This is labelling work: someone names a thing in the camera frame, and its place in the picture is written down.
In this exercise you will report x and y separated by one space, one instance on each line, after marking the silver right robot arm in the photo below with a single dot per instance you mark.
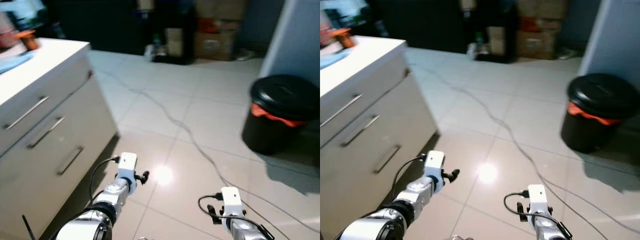
245 229
547 230

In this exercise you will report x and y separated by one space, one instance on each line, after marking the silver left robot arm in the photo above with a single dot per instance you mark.
112 192
417 192

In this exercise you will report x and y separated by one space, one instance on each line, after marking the white drawer cabinet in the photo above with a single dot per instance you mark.
75 110
395 100

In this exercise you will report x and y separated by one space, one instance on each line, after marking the orange bin liner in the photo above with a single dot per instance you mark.
260 112
575 110

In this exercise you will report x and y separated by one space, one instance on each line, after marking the thin black antenna rod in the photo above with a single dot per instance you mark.
28 229

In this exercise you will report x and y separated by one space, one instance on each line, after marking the black round trash bin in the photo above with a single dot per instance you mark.
600 92
280 95

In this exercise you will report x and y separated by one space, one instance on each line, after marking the small brown cardboard box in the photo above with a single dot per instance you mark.
173 42
496 40

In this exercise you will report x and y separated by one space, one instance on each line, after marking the dark background cabinet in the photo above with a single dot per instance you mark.
430 22
110 25

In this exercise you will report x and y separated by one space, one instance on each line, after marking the light blue cloth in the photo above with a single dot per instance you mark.
331 59
15 62

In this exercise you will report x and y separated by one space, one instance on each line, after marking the small orange container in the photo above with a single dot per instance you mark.
344 38
27 40

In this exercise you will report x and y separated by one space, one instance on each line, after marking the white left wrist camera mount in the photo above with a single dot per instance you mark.
127 162
434 161

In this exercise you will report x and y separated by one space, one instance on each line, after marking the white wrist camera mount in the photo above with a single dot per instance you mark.
537 195
434 161
231 197
127 162

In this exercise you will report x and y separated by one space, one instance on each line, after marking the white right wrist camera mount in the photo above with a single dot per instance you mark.
537 195
231 197

